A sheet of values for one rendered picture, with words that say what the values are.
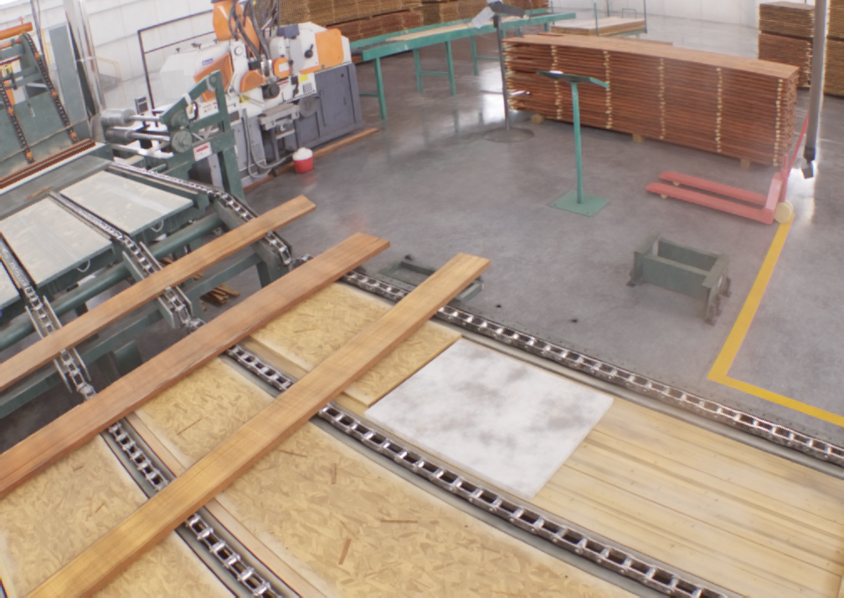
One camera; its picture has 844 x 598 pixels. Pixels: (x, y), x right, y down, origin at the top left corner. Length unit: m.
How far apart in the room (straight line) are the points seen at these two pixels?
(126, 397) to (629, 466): 1.69
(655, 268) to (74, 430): 3.35
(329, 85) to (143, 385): 5.89
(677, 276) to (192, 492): 3.09
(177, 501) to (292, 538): 0.37
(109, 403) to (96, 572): 0.78
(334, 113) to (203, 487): 6.42
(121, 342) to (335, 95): 5.45
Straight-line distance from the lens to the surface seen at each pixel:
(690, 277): 3.85
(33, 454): 2.25
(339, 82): 7.76
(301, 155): 6.67
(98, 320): 2.75
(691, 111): 6.80
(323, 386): 1.97
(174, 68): 6.93
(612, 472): 1.69
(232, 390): 2.14
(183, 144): 5.03
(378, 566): 1.50
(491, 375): 1.98
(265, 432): 1.85
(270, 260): 3.01
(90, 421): 2.22
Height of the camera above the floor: 2.07
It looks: 30 degrees down
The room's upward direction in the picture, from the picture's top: 7 degrees counter-clockwise
